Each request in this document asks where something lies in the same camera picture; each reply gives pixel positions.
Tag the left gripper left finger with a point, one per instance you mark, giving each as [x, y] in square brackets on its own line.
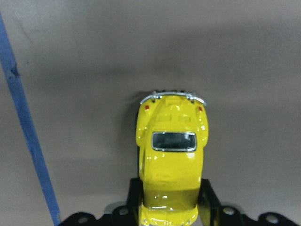
[135, 198]

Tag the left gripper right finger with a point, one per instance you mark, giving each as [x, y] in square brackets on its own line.
[208, 204]

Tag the yellow toy beetle car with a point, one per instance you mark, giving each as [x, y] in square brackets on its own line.
[171, 134]

